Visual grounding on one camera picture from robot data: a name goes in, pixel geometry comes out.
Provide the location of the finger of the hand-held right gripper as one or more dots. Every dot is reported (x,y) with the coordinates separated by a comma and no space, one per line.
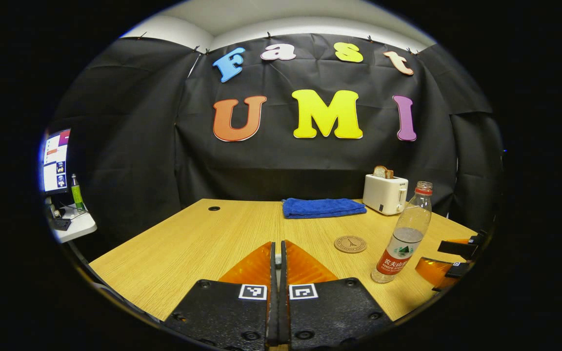
(442,270)
(461,247)

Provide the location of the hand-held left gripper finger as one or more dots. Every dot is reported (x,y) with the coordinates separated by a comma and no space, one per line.
(273,292)
(284,292)

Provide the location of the clear plastic water bottle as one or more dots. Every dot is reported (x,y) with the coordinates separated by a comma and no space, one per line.
(403,239)

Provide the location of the round cork coaster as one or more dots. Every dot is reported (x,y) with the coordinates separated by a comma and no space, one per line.
(350,244)

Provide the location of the green bottle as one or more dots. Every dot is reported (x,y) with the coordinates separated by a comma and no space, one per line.
(77,195)

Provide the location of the blue folded towel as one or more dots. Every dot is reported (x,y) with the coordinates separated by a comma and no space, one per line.
(322,208)

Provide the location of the white toaster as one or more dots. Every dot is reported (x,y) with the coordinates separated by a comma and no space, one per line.
(383,195)

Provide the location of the toasted bread slice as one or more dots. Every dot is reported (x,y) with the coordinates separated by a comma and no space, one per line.
(382,172)

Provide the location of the black backdrop cloth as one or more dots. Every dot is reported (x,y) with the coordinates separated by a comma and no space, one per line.
(310,165)

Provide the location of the white side desk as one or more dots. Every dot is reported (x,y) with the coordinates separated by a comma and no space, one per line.
(83,226)

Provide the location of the black keyboard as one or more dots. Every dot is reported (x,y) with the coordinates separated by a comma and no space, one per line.
(61,224)

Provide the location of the computer monitor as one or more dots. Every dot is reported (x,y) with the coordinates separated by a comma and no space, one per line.
(56,161)

